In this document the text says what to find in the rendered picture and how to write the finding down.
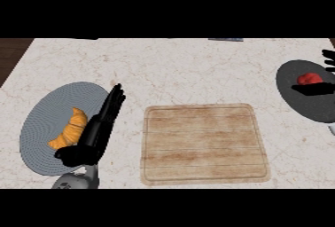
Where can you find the wooden cutting board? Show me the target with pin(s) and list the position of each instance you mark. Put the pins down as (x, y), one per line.
(204, 144)

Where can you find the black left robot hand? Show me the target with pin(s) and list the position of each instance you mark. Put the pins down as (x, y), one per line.
(94, 139)

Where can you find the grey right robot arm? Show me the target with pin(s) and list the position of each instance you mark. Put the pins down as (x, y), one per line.
(333, 128)

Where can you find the dark grey pan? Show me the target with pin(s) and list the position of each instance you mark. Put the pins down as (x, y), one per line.
(302, 103)

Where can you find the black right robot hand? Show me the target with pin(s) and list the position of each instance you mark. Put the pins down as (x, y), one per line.
(316, 89)

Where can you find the blue-grey flat object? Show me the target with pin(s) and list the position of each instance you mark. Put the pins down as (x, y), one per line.
(226, 39)

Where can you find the round grey placemat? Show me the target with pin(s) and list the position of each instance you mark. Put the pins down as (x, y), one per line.
(42, 130)

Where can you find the golden croissant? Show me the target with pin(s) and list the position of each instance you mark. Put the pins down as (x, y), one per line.
(71, 130)

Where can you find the red bell pepper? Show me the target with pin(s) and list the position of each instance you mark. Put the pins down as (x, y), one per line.
(309, 78)

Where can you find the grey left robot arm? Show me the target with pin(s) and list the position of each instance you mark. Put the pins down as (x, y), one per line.
(79, 181)

